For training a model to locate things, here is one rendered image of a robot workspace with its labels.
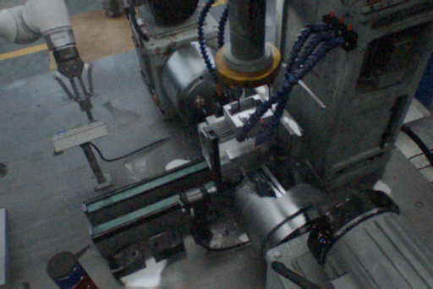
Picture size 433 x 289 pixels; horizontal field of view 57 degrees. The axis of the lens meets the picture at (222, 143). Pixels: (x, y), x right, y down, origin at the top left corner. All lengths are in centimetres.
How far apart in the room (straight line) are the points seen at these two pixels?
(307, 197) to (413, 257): 33
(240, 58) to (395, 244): 57
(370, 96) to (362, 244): 58
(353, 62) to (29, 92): 151
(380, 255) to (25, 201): 125
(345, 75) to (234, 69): 28
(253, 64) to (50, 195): 92
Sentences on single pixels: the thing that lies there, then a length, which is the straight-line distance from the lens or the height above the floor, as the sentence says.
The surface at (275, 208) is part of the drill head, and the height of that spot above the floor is 115.
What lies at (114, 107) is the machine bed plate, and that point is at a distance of 182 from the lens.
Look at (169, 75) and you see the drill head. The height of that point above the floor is 111.
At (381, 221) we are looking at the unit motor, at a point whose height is 135.
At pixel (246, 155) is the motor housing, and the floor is 105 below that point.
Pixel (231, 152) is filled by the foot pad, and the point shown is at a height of 107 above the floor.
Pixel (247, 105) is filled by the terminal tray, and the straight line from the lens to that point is 125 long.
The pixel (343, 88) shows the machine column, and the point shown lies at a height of 129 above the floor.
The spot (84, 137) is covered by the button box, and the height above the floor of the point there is 106.
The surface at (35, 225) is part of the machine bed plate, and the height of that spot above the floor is 80.
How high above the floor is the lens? 196
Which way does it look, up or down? 48 degrees down
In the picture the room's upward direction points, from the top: 5 degrees counter-clockwise
